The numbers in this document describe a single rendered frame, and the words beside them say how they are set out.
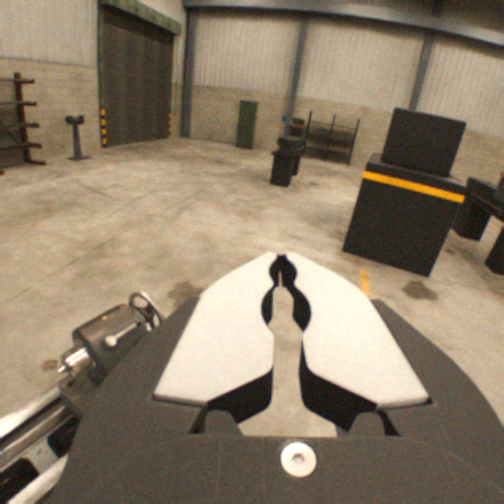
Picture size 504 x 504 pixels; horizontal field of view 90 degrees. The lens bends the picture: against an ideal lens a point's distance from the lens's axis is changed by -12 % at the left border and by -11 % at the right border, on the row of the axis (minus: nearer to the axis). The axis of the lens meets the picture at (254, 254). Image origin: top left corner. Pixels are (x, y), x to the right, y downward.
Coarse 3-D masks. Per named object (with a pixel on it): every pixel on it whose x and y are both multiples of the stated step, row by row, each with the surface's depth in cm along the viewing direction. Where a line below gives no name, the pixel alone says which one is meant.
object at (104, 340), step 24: (120, 312) 70; (144, 312) 77; (72, 336) 65; (96, 336) 62; (120, 336) 64; (144, 336) 72; (72, 360) 59; (96, 360) 62; (72, 384) 72; (96, 384) 73; (72, 408) 69
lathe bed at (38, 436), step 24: (24, 408) 68; (48, 408) 72; (0, 432) 61; (24, 432) 65; (48, 432) 66; (72, 432) 78; (0, 456) 56; (24, 456) 60; (48, 456) 61; (0, 480) 55; (24, 480) 62; (48, 480) 55
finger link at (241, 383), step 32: (224, 288) 10; (256, 288) 10; (192, 320) 8; (224, 320) 8; (256, 320) 8; (192, 352) 7; (224, 352) 7; (256, 352) 7; (160, 384) 6; (192, 384) 6; (224, 384) 6; (256, 384) 7
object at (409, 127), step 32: (416, 128) 330; (448, 128) 314; (384, 160) 361; (416, 160) 344; (448, 160) 328; (384, 192) 340; (416, 192) 324; (448, 192) 308; (352, 224) 372; (384, 224) 354; (416, 224) 337; (448, 224) 321; (384, 256) 370; (416, 256) 352
